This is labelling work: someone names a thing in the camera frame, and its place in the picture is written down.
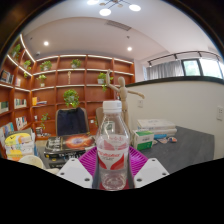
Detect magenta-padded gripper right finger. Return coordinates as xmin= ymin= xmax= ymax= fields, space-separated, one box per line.
xmin=127 ymin=145 xmax=170 ymax=190

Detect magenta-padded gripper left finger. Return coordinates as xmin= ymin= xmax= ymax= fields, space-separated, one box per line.
xmin=56 ymin=145 xmax=100 ymax=190

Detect clear plastic water bottle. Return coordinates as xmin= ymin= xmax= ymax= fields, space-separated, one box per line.
xmin=95 ymin=99 xmax=131 ymax=192

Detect dark book with orange cover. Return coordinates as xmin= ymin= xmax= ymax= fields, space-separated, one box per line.
xmin=44 ymin=132 xmax=97 ymax=160

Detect small green and white box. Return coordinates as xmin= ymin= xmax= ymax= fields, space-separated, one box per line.
xmin=132 ymin=129 xmax=155 ymax=152

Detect stack of white boxes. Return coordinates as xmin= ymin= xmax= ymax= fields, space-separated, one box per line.
xmin=136 ymin=118 xmax=178 ymax=140

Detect black office chair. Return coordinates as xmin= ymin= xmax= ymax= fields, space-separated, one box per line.
xmin=54 ymin=107 xmax=90 ymax=137

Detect tan chair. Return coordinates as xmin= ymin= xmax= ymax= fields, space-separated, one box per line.
xmin=95 ymin=106 xmax=105 ymax=130

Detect stack of colourful books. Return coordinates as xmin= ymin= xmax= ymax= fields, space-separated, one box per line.
xmin=3 ymin=128 xmax=37 ymax=162

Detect wooden artist mannequin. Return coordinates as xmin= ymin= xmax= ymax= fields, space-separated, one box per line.
xmin=105 ymin=69 xmax=146 ymax=135

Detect wooden shelf unit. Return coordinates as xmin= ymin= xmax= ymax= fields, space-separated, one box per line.
xmin=0 ymin=33 xmax=136 ymax=158

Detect grey curtain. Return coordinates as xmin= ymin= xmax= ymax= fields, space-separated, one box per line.
xmin=145 ymin=59 xmax=185 ymax=81

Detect window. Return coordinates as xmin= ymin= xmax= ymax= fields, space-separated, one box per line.
xmin=181 ymin=57 xmax=224 ymax=80

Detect branched ceiling lamp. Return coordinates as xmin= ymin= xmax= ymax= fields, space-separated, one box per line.
xmin=86 ymin=0 xmax=142 ymax=17

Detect white wall socket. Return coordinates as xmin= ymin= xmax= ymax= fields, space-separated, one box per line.
xmin=215 ymin=105 xmax=224 ymax=122

